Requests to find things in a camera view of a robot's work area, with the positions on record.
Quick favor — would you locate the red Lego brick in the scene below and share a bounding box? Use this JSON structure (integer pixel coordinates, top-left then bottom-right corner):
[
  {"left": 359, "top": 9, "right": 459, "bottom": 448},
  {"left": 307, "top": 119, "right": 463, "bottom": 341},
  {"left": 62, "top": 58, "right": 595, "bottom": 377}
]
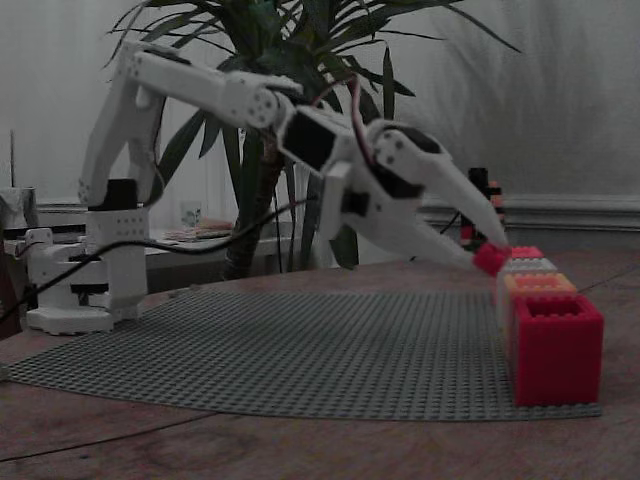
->
[{"left": 472, "top": 243, "right": 512, "bottom": 276}]

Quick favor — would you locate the grey lego block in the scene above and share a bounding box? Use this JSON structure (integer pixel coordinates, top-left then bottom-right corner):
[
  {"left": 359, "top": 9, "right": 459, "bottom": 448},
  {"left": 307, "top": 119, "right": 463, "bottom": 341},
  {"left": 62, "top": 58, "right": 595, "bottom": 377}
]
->
[{"left": 494, "top": 257, "right": 559, "bottom": 306}]

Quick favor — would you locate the orange lego block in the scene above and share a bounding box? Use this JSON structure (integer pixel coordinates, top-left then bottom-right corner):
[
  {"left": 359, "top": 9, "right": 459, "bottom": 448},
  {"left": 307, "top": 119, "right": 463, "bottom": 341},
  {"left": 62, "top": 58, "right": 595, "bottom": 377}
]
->
[{"left": 502, "top": 273, "right": 579, "bottom": 361}]

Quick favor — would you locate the grey Lego baseplate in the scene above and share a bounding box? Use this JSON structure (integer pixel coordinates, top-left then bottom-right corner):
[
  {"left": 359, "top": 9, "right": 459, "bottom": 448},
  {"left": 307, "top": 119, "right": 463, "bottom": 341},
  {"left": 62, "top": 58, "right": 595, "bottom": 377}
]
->
[{"left": 7, "top": 289, "right": 604, "bottom": 422}]

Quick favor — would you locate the dark red lego block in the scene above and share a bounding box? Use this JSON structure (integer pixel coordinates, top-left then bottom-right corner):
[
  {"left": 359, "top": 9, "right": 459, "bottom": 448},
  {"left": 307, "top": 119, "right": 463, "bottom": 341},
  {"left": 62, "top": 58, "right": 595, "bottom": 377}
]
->
[{"left": 512, "top": 294, "right": 605, "bottom": 407}]

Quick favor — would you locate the large green palm plant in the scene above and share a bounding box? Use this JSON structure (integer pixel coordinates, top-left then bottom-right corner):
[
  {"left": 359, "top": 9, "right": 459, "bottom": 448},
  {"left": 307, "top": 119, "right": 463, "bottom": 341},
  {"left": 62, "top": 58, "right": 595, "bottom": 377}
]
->
[{"left": 102, "top": 0, "right": 521, "bottom": 281}]

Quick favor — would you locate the white cup with flower print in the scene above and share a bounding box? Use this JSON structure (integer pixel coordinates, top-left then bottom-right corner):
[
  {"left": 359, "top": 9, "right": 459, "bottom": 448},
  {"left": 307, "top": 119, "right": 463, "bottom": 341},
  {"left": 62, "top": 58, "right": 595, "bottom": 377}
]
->
[{"left": 179, "top": 199, "right": 203, "bottom": 229}]

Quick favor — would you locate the grey metallic container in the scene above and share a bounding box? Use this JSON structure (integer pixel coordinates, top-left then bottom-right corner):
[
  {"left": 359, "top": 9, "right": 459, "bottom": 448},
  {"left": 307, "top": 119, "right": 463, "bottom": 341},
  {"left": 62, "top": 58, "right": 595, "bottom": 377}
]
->
[{"left": 0, "top": 187, "right": 39, "bottom": 241}]

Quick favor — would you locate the thin black cable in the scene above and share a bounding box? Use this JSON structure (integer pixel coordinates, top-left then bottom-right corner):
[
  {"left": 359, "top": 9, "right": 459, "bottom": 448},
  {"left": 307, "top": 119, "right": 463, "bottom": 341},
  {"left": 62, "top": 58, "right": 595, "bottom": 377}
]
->
[{"left": 0, "top": 409, "right": 221, "bottom": 464}]

